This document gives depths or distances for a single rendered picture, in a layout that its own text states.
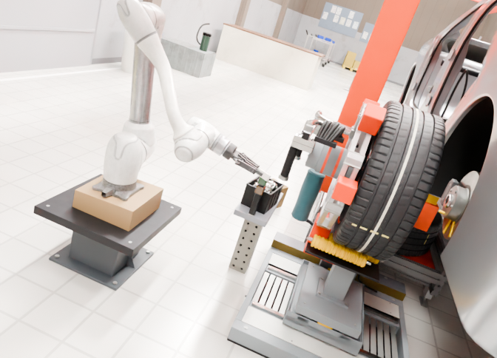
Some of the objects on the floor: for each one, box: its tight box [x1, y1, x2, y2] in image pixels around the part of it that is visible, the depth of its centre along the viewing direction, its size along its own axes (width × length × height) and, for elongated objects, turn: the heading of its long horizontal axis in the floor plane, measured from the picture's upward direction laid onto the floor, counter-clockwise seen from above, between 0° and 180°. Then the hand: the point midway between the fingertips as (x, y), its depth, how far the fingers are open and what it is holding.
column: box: [229, 219, 263, 274], centre depth 238 cm, size 10×10×42 cm
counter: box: [215, 23, 325, 90], centre depth 983 cm, size 78×233×79 cm, turn 38°
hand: (262, 174), depth 193 cm, fingers closed
